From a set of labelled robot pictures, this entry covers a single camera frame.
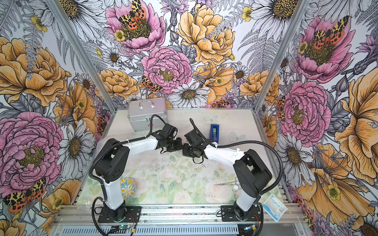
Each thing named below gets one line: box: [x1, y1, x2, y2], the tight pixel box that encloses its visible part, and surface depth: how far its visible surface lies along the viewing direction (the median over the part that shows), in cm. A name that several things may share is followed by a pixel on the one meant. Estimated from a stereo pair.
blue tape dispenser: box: [209, 123, 221, 144], surface depth 101 cm
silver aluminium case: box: [127, 97, 168, 133], surface depth 102 cm
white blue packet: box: [262, 192, 289, 223], surface depth 77 cm
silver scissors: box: [213, 180, 237, 186], surface depth 87 cm
